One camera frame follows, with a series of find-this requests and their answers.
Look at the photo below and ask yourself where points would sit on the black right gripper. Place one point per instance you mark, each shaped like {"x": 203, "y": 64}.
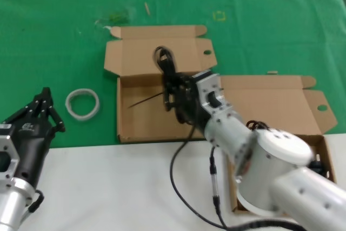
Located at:
{"x": 193, "y": 106}

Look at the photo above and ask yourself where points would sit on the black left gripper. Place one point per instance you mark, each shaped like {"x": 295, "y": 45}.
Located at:
{"x": 32, "y": 144}

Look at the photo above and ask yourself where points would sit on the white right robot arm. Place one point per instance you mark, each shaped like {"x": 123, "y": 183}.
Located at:
{"x": 270, "y": 160}

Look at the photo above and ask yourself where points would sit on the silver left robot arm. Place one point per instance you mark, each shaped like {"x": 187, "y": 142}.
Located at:
{"x": 10, "y": 206}

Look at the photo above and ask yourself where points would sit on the empty open cardboard box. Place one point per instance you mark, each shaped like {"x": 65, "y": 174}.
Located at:
{"x": 140, "y": 122}

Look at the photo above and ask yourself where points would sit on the translucent tape roll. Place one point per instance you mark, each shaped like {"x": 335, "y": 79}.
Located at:
{"x": 95, "y": 101}

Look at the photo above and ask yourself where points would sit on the green table cloth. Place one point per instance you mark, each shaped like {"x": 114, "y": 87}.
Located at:
{"x": 54, "y": 52}

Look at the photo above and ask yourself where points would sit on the small wooden stick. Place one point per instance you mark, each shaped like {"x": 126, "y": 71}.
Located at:
{"x": 147, "y": 9}

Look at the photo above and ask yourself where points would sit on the clear plastic wrapper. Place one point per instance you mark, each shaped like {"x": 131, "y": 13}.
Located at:
{"x": 116, "y": 17}

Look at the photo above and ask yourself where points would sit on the small grey flat piece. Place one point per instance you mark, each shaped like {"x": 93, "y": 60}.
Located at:
{"x": 272, "y": 72}

